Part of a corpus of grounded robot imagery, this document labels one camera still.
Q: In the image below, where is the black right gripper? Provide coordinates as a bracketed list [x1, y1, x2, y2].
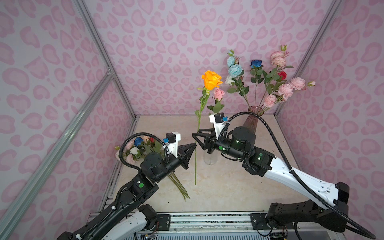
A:
[192, 127, 246, 161]

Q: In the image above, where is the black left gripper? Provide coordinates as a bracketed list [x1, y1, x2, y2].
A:
[154, 142, 196, 184]

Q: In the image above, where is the clear glass vase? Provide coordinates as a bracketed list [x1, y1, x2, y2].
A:
[203, 151, 219, 166]

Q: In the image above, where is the purple ribbed glass vase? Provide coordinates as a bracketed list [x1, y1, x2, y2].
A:
[243, 106, 264, 134]

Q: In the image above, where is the single pink rose stem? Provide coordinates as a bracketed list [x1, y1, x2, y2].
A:
[207, 88, 226, 114]

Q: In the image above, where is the orange rose stem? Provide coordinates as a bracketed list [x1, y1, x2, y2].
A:
[193, 70, 224, 186]

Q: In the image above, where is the white rose stem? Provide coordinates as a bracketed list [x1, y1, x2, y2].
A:
[225, 75, 235, 86]

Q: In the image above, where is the light blue flower spray stem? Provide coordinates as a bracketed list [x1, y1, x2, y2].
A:
[227, 50, 251, 107]

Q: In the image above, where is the blue rose stem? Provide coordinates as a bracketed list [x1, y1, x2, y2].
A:
[250, 60, 264, 105]

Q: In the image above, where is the red rose stem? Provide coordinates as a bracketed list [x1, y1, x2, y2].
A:
[278, 71, 287, 81]

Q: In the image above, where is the pink rose spray stem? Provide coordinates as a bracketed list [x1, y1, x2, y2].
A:
[264, 45, 293, 94]

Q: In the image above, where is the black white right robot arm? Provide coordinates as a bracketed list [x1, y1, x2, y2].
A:
[192, 112, 376, 240]

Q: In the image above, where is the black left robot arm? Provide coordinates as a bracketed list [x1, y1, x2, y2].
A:
[58, 133, 197, 240]

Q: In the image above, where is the pale pink white flower bunch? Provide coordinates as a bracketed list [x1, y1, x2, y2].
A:
[123, 140, 141, 165]

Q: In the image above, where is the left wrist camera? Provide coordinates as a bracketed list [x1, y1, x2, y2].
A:
[164, 132, 181, 158]

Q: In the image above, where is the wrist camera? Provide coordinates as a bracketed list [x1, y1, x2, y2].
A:
[209, 113, 228, 140]
[164, 132, 181, 158]

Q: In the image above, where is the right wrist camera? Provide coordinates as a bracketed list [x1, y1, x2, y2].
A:
[209, 113, 228, 140]

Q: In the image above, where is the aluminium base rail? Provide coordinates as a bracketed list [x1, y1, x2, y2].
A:
[89, 210, 346, 240]

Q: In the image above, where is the aluminium frame profile right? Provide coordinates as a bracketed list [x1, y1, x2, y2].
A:
[274, 0, 344, 118]

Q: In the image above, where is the aluminium frame profile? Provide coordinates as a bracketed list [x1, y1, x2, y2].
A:
[274, 0, 344, 118]
[1, 1, 132, 240]

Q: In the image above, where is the aluminium frame profile left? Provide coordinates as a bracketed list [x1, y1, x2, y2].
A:
[1, 1, 132, 240]

